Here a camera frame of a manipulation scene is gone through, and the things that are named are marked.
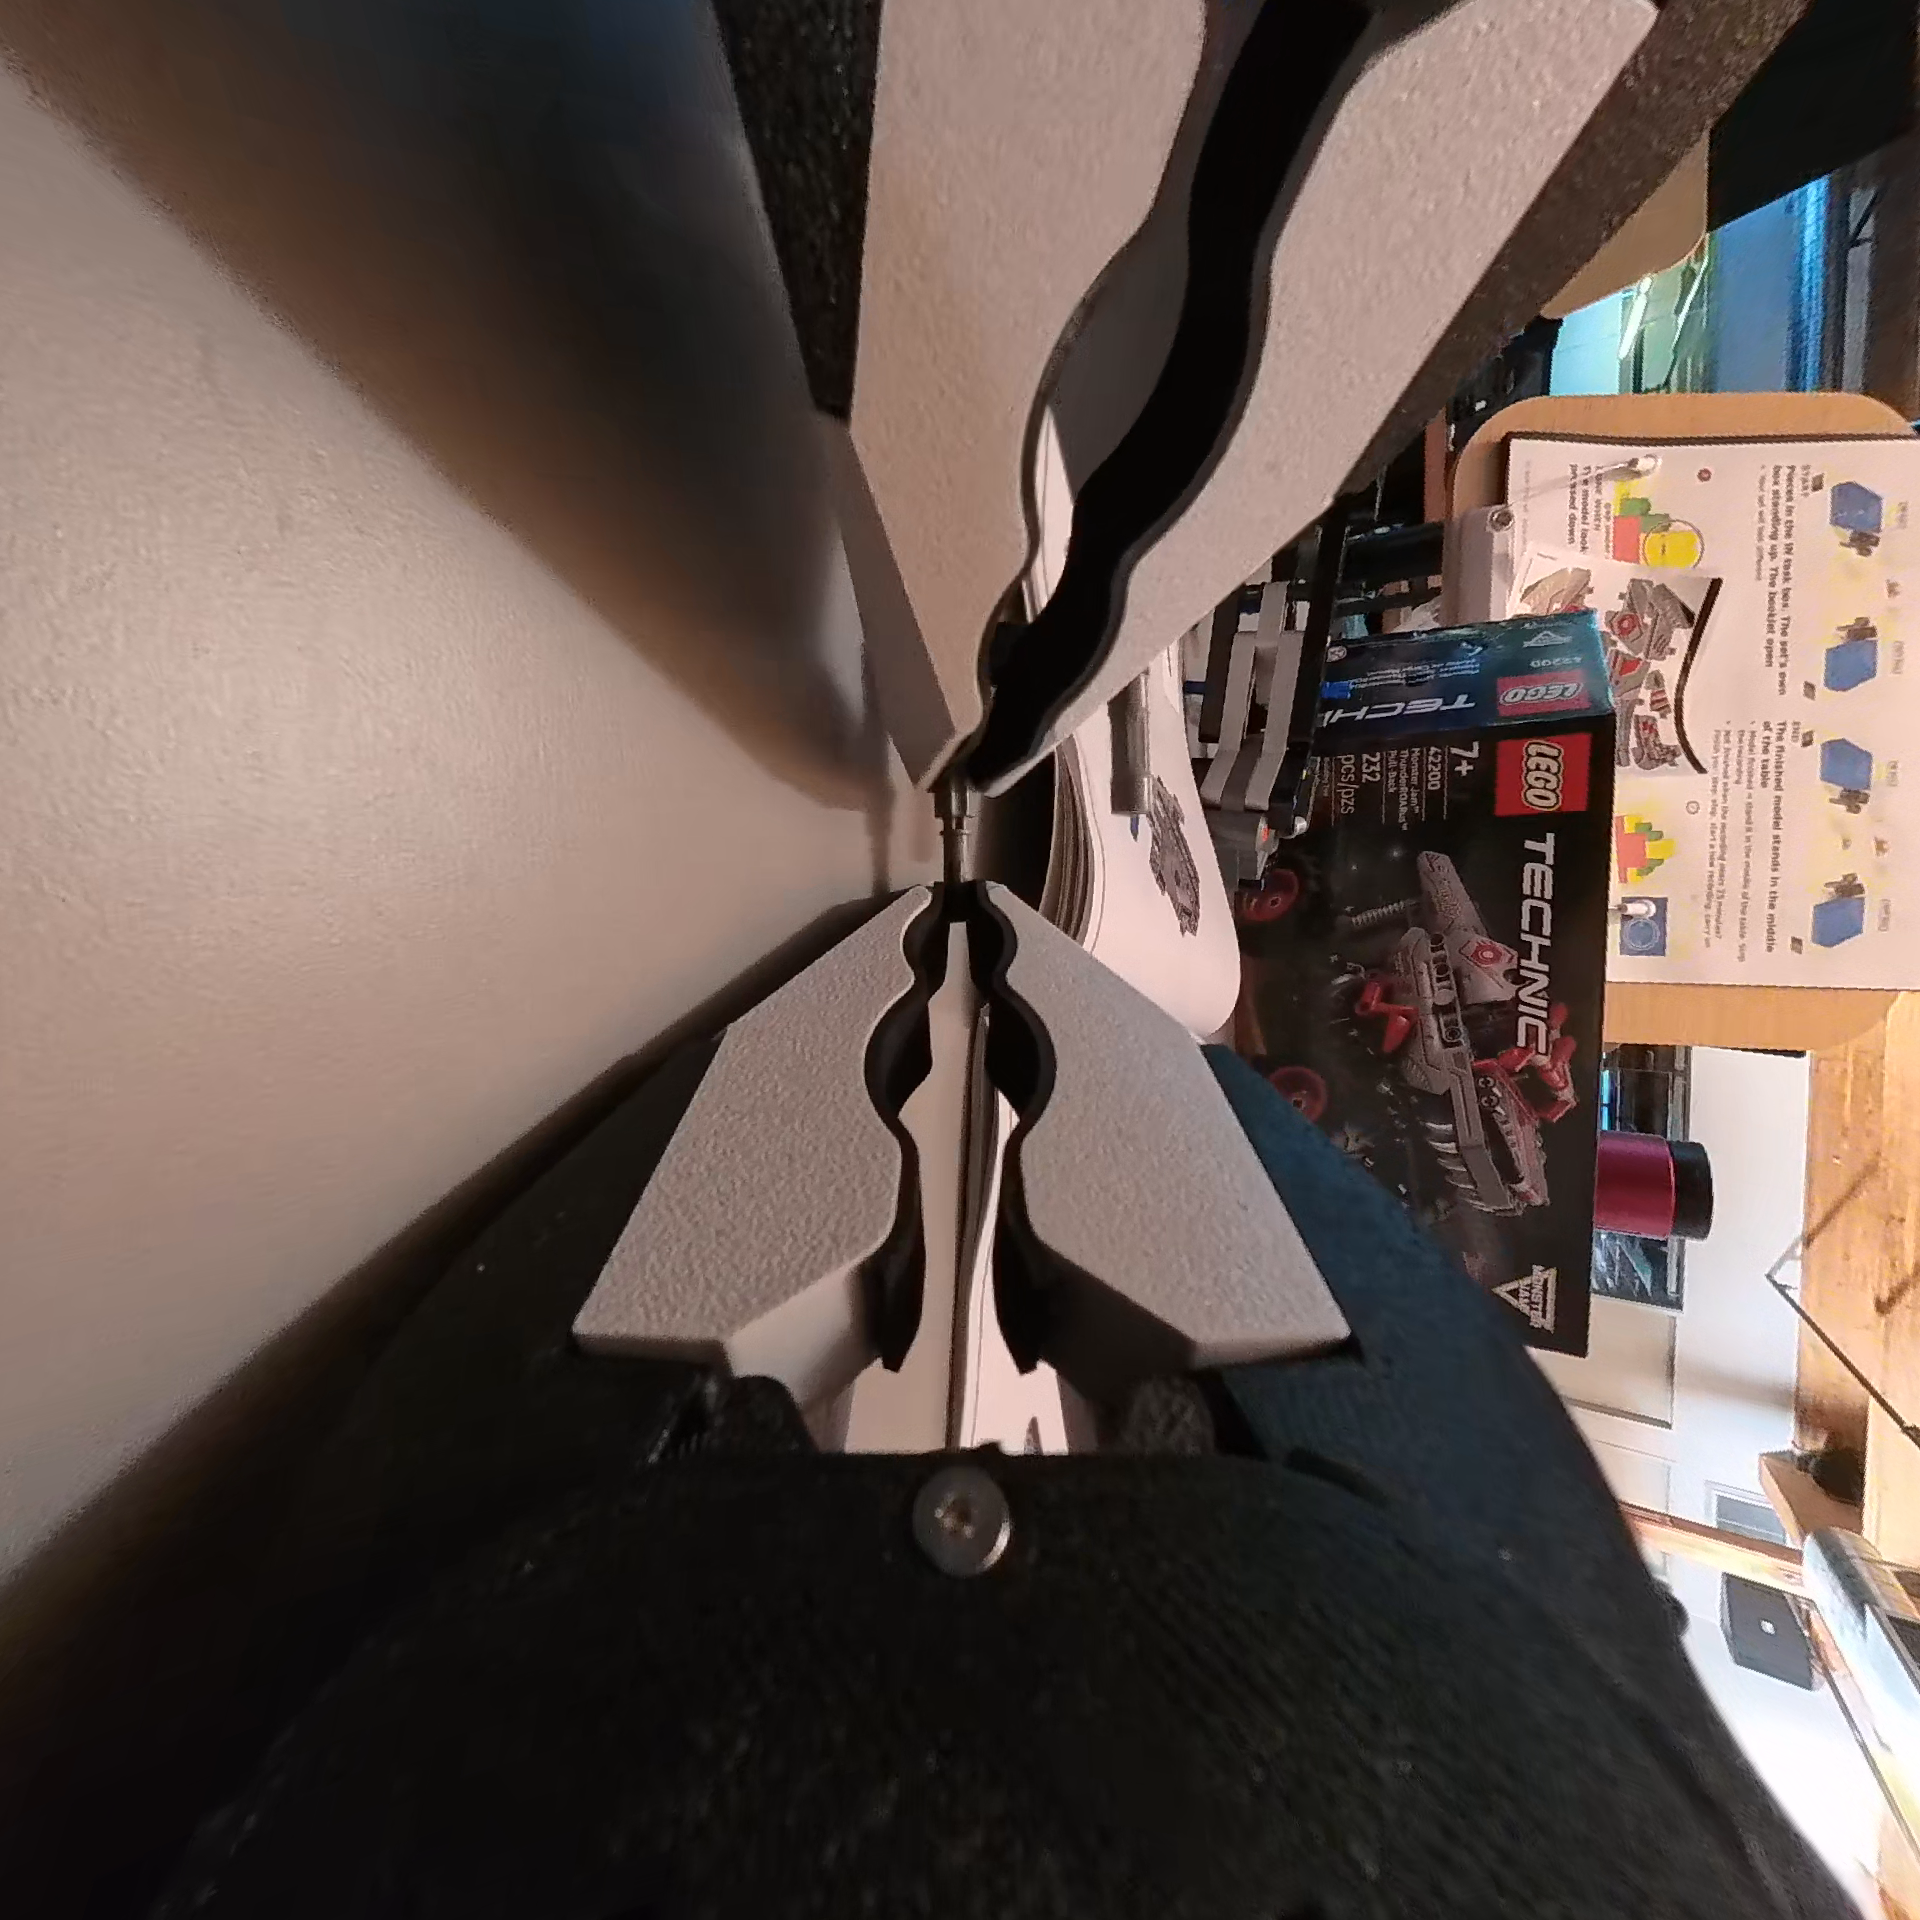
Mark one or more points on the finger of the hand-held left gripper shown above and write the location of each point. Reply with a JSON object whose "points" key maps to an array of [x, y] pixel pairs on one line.
{"points": [[1426, 180], [1005, 224]]}

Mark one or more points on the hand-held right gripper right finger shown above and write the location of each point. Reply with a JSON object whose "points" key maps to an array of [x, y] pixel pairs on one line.
{"points": [[1172, 1201]]}

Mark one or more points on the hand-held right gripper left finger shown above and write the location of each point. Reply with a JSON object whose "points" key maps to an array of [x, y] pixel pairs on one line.
{"points": [[751, 1201]]}

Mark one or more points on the white axle pin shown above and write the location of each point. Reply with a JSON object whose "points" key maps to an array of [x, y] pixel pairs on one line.
{"points": [[957, 861]]}

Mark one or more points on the grey axle connector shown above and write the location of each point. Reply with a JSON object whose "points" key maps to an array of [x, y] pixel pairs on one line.
{"points": [[957, 795]]}

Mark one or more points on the light grey desk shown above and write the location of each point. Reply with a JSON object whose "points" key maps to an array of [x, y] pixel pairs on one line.
{"points": [[300, 749]]}

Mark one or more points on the small wooden board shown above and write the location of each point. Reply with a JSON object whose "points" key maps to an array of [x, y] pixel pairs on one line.
{"points": [[1642, 224]]}

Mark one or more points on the white instruction booklet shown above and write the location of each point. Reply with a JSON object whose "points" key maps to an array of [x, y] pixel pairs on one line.
{"points": [[1109, 961]]}

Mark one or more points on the black toy set box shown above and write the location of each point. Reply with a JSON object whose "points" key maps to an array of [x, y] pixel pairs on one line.
{"points": [[1440, 973]]}

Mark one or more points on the red black cylinder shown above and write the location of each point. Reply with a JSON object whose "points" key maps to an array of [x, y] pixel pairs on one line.
{"points": [[1651, 1184]]}

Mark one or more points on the printed instruction sheet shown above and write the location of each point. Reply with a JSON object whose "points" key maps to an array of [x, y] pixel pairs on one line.
{"points": [[1771, 675]]}

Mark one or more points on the wooden notice board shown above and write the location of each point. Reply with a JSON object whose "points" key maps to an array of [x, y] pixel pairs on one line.
{"points": [[1724, 1017]]}

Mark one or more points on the small black box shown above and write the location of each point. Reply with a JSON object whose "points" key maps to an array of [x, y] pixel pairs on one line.
{"points": [[1772, 1633]]}

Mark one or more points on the grey black toy vehicle frame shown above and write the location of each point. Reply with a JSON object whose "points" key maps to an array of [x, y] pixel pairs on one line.
{"points": [[1260, 705]]}

